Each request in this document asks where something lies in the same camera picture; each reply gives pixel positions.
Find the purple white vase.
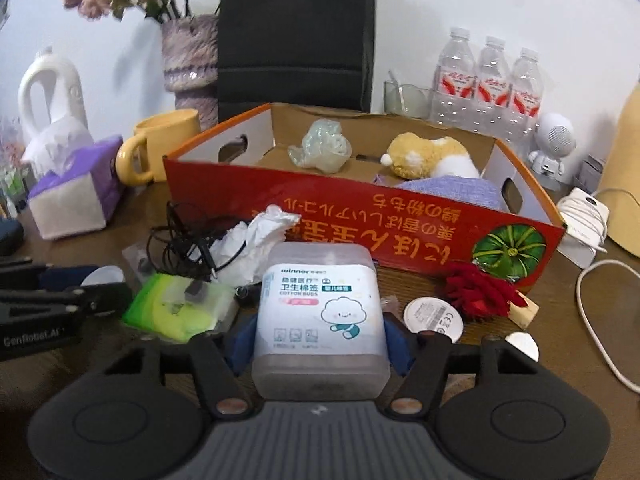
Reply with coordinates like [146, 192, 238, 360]
[161, 14, 221, 131]

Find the red cardboard box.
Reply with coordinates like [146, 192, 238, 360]
[162, 102, 567, 295]

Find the crumpled white tissue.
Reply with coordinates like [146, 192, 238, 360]
[210, 205, 304, 289]

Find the white robot figurine speaker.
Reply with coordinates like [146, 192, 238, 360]
[526, 111, 579, 182]

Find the white charger with wound cable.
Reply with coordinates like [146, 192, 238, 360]
[555, 187, 612, 257]

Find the green wipes packet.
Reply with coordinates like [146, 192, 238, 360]
[122, 272, 242, 344]

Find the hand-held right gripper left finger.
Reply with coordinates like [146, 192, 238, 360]
[102, 317, 258, 420]

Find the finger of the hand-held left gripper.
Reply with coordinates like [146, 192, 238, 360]
[0, 281, 134, 319]
[0, 257, 101, 289]

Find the metal spoon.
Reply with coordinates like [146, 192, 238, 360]
[388, 70, 407, 111]

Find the clear cotton bud box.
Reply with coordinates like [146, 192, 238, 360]
[251, 242, 392, 403]

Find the black earphone cable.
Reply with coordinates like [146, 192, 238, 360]
[147, 201, 252, 282]

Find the yellow mug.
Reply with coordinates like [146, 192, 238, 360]
[116, 109, 202, 186]

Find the small white round disc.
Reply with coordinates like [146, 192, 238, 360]
[81, 266, 127, 292]
[504, 332, 542, 364]

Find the clear water bottle red label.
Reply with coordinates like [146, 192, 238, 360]
[505, 47, 546, 144]
[472, 36, 512, 137]
[431, 27, 474, 127]

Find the glass cup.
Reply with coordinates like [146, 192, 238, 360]
[383, 80, 434, 120]

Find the small white box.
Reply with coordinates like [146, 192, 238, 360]
[556, 239, 602, 269]

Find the purple tissue box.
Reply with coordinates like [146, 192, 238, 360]
[20, 117, 126, 240]

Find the white round labelled puck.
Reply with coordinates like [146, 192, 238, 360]
[404, 297, 464, 344]

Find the black paper bag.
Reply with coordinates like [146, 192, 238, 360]
[216, 0, 377, 123]

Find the white cable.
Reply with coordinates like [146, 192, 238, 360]
[575, 259, 640, 394]

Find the lavender cloth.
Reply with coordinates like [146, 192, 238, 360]
[372, 172, 507, 212]

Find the red fuzzy ornament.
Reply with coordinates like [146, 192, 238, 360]
[442, 260, 542, 332]

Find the white jug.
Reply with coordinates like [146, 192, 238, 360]
[17, 46, 90, 143]

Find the yellow thermos bottle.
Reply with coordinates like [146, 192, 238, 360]
[597, 72, 640, 261]

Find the dark blue pouch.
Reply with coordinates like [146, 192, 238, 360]
[0, 219, 26, 257]

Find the small grey container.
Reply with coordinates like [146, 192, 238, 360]
[575, 155, 607, 192]

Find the yellow white plush toy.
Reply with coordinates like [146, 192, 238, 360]
[380, 132, 482, 181]

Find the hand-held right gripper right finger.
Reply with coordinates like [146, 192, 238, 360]
[382, 312, 542, 420]

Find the crumpled clear plastic bag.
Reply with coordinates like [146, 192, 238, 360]
[287, 119, 353, 175]

